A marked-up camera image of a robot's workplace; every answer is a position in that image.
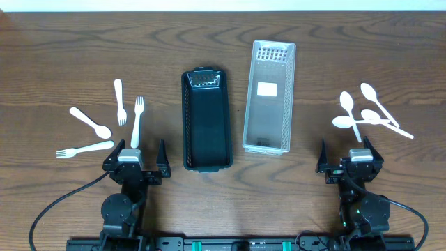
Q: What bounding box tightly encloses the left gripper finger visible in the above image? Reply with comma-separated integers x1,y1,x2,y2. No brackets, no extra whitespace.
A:
103,139,125,165
156,139,169,170

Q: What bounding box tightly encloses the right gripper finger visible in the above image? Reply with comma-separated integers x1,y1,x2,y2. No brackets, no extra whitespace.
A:
363,136,383,161
317,139,328,167

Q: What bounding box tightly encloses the white plastic fork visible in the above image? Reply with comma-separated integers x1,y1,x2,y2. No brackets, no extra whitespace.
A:
114,79,127,126
56,140,114,158
130,96,144,149

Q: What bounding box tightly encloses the white plastic spoon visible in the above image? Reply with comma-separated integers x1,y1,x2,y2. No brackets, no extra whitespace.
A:
360,82,400,128
339,91,362,143
69,107,112,139
361,109,414,139

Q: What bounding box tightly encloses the white plastic spoon horizontal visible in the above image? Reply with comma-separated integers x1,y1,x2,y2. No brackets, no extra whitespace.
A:
332,116,390,129

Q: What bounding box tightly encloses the clear plastic basket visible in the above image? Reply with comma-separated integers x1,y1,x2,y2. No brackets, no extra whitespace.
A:
243,40,297,155

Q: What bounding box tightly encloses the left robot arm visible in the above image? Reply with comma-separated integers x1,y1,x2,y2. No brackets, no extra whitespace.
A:
99,140,171,250

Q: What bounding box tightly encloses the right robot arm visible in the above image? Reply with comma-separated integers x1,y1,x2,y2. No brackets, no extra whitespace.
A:
316,137,390,250

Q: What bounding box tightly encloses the black plastic basket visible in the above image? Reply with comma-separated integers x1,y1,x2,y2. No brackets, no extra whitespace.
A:
181,67,233,173

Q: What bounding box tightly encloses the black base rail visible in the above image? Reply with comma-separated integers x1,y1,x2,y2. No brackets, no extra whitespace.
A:
66,234,415,251

